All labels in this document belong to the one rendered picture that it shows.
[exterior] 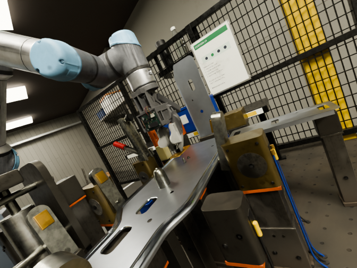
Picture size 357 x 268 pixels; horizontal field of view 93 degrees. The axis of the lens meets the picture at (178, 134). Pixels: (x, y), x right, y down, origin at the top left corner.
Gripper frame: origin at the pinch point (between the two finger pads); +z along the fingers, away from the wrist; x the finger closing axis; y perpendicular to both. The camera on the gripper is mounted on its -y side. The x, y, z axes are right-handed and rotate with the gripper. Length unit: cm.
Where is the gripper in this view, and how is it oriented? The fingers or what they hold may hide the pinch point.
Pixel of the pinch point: (178, 147)
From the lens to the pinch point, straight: 53.5
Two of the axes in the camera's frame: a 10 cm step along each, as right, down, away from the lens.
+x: 8.0, -2.9, -5.3
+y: -4.4, 3.3, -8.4
